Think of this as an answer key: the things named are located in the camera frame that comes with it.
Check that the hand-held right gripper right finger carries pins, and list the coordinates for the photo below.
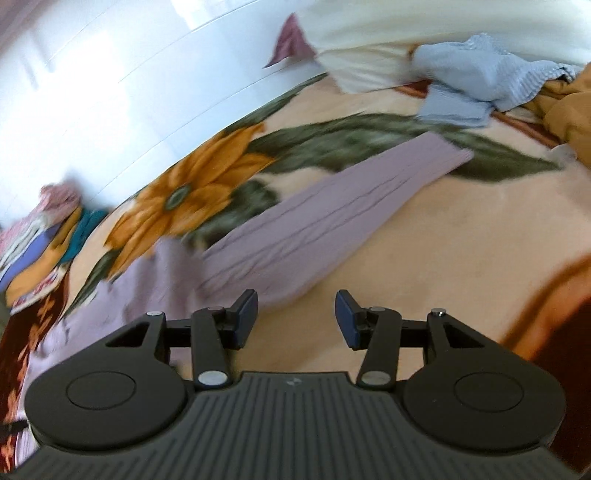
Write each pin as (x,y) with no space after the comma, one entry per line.
(346,318)

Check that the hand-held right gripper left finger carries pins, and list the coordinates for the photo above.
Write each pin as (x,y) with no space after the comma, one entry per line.
(247,318)

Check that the lilac knitted garment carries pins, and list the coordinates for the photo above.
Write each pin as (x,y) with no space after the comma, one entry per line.
(295,230)

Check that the floral plush blanket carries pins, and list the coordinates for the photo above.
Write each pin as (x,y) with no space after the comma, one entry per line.
(461,240)

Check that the teal folded garment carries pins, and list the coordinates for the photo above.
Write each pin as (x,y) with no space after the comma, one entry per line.
(85,228)

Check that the orange folded garment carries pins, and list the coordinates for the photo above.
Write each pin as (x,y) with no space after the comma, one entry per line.
(51,258)

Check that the purple folded garment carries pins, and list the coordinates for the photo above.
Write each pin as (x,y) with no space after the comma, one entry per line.
(32,251)

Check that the pink patterned folded garment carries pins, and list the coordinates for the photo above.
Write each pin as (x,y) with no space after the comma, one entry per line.
(51,198)

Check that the mauve cloth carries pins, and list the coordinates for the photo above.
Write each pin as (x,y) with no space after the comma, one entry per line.
(291,44)

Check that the light blue ribbed garment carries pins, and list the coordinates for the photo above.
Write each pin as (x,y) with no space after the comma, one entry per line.
(480,74)

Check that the white pillow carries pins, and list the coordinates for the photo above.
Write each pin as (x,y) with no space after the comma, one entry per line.
(369,32)

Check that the mustard yellow garment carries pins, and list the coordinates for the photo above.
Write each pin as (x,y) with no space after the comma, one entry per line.
(568,110)

